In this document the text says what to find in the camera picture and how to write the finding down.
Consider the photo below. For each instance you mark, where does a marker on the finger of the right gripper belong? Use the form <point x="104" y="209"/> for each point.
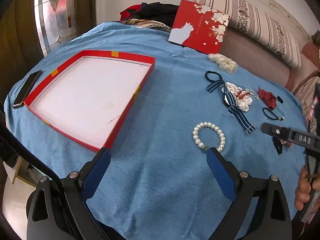
<point x="306" y="140"/>

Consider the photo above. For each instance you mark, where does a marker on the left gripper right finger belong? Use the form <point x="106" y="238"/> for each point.
<point x="225" y="173"/>

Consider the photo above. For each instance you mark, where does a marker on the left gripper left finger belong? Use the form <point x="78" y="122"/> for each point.
<point x="92" y="173"/>

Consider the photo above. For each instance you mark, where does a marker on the red plaid scrunchie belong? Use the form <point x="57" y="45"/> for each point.
<point x="286" y="143"/>

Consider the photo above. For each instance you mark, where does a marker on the dark red dotted scrunchie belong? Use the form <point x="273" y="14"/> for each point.
<point x="268" y="98"/>

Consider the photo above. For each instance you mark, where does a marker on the white floral scrunchie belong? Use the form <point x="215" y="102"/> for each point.
<point x="242" y="98"/>

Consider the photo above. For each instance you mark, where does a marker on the right hand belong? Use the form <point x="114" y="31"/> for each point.
<point x="302" y="194"/>

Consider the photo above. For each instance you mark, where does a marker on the right striped floral pillow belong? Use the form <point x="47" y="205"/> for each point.
<point x="308" y="95"/>

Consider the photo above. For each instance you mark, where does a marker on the small black clip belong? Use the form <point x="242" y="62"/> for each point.
<point x="280" y="99"/>

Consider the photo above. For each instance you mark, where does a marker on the blue towel bed cover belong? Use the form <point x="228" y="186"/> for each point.
<point x="158" y="184"/>

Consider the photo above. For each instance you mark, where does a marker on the red shallow tray box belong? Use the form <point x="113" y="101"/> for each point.
<point x="88" y="97"/>

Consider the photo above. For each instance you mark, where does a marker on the black smartphone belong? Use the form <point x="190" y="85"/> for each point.
<point x="26" y="88"/>

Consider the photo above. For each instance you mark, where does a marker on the brown padded headboard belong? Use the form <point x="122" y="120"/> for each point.
<point x="256" y="58"/>

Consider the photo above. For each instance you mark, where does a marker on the cream white scrunchie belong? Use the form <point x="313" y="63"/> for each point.
<point x="226" y="64"/>

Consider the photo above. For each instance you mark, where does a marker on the long striped floral pillow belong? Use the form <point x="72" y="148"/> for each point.
<point x="258" y="25"/>

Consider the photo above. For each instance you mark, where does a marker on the red box lid with cat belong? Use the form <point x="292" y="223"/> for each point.
<point x="199" y="27"/>

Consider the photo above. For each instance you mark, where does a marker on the stained glass window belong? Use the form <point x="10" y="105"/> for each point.
<point x="55" y="23"/>

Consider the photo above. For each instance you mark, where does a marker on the pile of dark clothes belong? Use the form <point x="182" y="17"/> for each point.
<point x="156" y="16"/>

